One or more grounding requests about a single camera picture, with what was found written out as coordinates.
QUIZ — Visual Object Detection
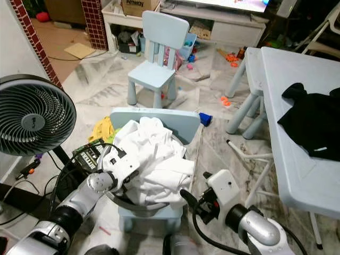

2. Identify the robot right leg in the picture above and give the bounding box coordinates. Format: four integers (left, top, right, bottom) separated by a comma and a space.
162, 234, 202, 255

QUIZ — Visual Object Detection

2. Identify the robot leg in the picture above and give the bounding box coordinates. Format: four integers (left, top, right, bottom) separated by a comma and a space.
85, 244, 120, 255
162, 234, 202, 255

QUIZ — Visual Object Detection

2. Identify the white clothes pile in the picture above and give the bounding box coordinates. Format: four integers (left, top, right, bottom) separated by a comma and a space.
112, 117, 196, 208

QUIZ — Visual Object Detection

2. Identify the small blue toy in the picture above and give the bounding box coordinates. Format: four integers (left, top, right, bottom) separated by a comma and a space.
199, 113, 213, 126

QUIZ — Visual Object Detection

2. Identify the light blue folding table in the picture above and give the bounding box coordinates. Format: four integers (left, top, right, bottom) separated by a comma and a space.
226, 47, 340, 250

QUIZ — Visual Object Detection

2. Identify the robot left leg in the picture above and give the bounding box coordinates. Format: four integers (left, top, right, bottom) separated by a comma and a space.
85, 244, 120, 255

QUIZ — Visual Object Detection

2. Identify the black printed box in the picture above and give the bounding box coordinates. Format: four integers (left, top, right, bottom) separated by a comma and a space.
72, 139, 112, 171

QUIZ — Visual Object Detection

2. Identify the yellow cloth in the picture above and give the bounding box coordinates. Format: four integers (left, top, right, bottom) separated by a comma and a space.
89, 117, 116, 144

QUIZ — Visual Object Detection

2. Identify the black long sleeve garment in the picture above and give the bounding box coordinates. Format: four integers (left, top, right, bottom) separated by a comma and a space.
277, 82, 340, 163

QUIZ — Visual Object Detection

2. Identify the orange and black tool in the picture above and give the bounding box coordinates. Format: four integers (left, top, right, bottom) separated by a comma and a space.
19, 159, 42, 180

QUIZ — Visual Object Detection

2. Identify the blue toy basket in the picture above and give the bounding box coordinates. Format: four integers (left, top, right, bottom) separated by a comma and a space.
181, 32, 197, 60

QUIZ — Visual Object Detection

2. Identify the white TV stand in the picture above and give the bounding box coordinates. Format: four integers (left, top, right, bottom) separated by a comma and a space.
102, 0, 287, 54

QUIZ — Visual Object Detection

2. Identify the black standing fan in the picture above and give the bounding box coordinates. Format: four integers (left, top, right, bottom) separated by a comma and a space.
0, 74, 86, 205

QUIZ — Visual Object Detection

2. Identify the television screen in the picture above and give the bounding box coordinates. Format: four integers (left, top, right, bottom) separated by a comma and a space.
191, 0, 269, 12

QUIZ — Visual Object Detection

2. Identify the flat cardboard sheet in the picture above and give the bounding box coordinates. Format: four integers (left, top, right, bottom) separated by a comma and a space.
64, 42, 97, 59

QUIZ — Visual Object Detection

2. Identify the brown cardboard box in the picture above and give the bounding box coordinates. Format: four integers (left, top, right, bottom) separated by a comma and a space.
121, 0, 160, 16

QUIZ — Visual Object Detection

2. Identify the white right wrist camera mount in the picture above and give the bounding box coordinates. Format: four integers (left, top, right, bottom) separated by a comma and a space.
207, 169, 241, 216

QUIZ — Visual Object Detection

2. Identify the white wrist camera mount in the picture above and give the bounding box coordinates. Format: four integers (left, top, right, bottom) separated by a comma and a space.
105, 150, 142, 181
207, 169, 241, 216

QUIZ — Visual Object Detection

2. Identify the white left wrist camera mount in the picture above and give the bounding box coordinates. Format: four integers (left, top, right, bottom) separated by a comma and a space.
105, 150, 142, 181

